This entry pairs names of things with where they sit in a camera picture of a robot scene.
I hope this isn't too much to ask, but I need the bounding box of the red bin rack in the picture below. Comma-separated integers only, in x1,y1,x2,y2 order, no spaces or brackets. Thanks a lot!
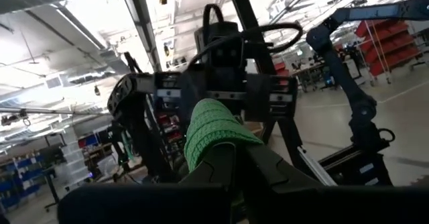
354,18,424,86

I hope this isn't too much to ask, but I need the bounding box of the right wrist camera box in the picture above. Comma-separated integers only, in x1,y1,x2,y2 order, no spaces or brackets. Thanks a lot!
194,21,245,69

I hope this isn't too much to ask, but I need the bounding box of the blue bin shelf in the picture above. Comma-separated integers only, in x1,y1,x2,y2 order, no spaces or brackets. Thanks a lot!
0,152,46,215

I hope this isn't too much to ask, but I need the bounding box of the black camera cable loop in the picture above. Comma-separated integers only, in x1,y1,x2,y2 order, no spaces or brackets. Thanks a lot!
202,3,225,26

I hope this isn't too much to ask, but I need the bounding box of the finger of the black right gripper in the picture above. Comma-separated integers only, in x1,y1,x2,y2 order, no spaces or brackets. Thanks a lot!
107,72,148,117
245,79,272,123

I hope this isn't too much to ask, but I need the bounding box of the green elastic bandage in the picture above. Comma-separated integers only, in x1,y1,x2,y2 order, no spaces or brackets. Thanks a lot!
183,98,264,173

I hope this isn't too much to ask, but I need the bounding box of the clear plastic drawer tower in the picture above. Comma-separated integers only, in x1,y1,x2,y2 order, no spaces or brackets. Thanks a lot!
55,126,92,193

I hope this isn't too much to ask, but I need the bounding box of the thick black wrist cable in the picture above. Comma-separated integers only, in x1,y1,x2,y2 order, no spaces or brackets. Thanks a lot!
187,21,304,70

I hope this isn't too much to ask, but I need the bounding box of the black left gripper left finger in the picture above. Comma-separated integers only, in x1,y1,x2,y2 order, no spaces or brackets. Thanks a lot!
56,143,237,224

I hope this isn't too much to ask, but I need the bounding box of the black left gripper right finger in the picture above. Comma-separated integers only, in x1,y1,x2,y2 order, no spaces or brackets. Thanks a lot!
241,145,429,224

